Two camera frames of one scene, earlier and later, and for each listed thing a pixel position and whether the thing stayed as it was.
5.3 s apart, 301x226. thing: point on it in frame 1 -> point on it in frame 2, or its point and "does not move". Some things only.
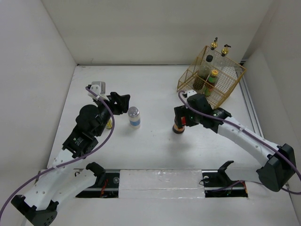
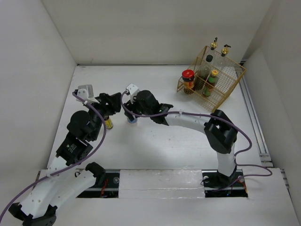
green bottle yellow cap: (211, 83) does not move
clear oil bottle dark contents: (225, 50) does not move
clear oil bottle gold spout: (214, 44) does not move
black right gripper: (180, 111) -> (130, 107)
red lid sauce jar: (175, 128) -> (188, 76)
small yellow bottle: (109, 125) does not move
